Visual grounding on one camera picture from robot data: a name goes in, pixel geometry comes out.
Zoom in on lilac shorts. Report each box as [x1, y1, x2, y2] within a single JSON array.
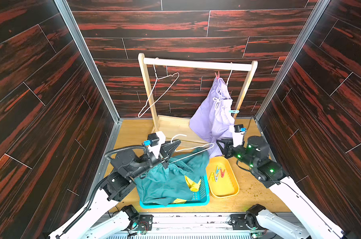
[[189, 77, 235, 158]]

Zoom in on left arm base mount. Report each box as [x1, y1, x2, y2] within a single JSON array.
[[124, 214, 153, 232]]

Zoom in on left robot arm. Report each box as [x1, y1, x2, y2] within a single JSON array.
[[40, 139, 181, 239]]

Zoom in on yellow plastic tray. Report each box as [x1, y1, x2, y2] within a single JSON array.
[[206, 156, 240, 199]]

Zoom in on turquoise plastic basket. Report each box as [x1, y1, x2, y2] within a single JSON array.
[[140, 175, 210, 209]]

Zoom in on green shorts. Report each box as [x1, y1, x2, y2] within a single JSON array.
[[135, 149, 210, 206]]

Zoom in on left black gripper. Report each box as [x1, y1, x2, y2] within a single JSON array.
[[127, 140, 177, 181]]

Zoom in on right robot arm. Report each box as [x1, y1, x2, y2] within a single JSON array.
[[217, 136, 346, 239]]

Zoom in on yellow clothespin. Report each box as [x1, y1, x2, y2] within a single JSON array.
[[209, 172, 215, 181]]

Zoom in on red clothespin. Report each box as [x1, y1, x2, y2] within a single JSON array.
[[220, 168, 225, 178]]

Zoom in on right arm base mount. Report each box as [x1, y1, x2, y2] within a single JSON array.
[[228, 214, 266, 231]]

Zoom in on blue wire hanger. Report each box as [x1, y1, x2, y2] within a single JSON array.
[[170, 143, 215, 163]]

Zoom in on wooden clothes rack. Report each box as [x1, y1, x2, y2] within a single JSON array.
[[138, 53, 258, 148]]

